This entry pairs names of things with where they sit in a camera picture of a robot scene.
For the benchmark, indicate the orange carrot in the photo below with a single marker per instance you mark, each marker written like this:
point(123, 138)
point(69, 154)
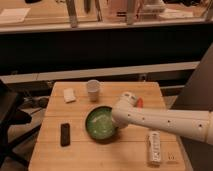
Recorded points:
point(139, 103)

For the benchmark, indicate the green ceramic bowl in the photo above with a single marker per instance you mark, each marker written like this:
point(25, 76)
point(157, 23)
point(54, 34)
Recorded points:
point(99, 123)

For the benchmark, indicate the black office chair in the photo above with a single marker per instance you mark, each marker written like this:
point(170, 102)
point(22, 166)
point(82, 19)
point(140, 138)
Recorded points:
point(10, 114)

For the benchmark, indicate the white sponge block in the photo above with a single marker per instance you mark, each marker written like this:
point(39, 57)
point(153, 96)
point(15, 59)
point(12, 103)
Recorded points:
point(69, 95)

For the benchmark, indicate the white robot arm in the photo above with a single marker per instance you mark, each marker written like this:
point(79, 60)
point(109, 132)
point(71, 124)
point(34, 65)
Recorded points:
point(192, 124)

